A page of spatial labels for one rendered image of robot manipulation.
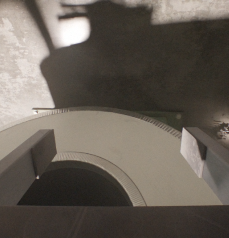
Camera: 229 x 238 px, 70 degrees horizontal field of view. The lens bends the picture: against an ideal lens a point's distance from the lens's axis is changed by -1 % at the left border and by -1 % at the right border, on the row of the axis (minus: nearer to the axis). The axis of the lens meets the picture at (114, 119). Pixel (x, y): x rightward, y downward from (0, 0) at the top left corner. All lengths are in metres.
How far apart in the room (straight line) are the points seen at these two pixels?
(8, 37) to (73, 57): 0.36
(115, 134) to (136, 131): 0.09
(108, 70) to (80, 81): 0.19
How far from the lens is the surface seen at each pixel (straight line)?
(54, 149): 0.17
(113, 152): 0.65
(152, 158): 0.64
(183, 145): 0.17
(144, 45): 0.91
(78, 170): 0.71
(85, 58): 0.97
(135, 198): 0.56
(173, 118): 1.13
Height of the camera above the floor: 0.87
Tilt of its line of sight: 49 degrees down
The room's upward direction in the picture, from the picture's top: 169 degrees counter-clockwise
